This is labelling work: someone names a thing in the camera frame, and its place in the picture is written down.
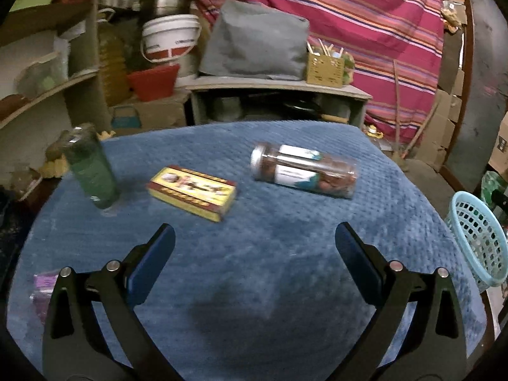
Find green plastic bottle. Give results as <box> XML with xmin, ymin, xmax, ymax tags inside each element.
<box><xmin>480</xmin><ymin>170</ymin><xmax>507</xmax><ymax>209</ymax></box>

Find white plastic bucket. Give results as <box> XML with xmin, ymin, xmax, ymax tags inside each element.
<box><xmin>140</xmin><ymin>14</ymin><xmax>202</xmax><ymax>64</ymax></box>

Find purple wrapper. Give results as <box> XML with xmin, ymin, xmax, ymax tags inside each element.
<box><xmin>30</xmin><ymin>270</ymin><xmax>59</xmax><ymax>325</ymax></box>

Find plastic oil bottle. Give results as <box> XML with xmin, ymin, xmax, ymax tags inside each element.
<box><xmin>97</xmin><ymin>8</ymin><xmax>129</xmax><ymax>107</ymax></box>

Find wooden side table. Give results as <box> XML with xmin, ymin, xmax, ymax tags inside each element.
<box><xmin>184</xmin><ymin>77</ymin><xmax>372</xmax><ymax>127</ymax></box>

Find green tea jar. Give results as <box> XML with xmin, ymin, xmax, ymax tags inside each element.
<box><xmin>60</xmin><ymin>123</ymin><xmax>120</xmax><ymax>209</ymax></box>

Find clear plastic storage box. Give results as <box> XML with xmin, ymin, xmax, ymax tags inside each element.
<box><xmin>15</xmin><ymin>52</ymin><xmax>68</xmax><ymax>99</ymax></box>

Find yellow red cardboard box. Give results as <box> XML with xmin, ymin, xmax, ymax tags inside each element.
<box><xmin>146</xmin><ymin>165</ymin><xmax>237</xmax><ymax>223</ymax></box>

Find red plastic basket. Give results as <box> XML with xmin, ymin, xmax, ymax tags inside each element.
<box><xmin>127</xmin><ymin>64</ymin><xmax>180</xmax><ymax>102</ymax></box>

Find yellow egg tray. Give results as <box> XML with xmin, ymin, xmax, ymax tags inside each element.
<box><xmin>37</xmin><ymin>131</ymin><xmax>116</xmax><ymax>179</ymax></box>

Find pink striped curtain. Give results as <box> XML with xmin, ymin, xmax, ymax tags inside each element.
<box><xmin>196</xmin><ymin>0</ymin><xmax>444</xmax><ymax>143</ymax></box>

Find wooden wall shelf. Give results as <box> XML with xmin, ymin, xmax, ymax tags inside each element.
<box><xmin>1</xmin><ymin>0</ymin><xmax>111</xmax><ymax>182</ymax></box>

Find light blue trash basket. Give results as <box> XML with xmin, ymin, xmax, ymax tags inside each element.
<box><xmin>444</xmin><ymin>191</ymin><xmax>507</xmax><ymax>292</ymax></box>

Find blue knitted table cloth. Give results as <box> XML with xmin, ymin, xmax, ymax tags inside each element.
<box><xmin>7</xmin><ymin>121</ymin><xmax>486</xmax><ymax>380</ymax></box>

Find yellow utensil holder box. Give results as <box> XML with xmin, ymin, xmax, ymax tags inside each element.
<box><xmin>306</xmin><ymin>43</ymin><xmax>344</xmax><ymax>88</ymax></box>

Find clear jar silver lid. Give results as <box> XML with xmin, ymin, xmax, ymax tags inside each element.
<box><xmin>251</xmin><ymin>143</ymin><xmax>359</xmax><ymax>199</ymax></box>

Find grey fabric cover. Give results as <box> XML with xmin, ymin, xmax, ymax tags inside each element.
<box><xmin>199</xmin><ymin>0</ymin><xmax>309</xmax><ymax>81</ymax></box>

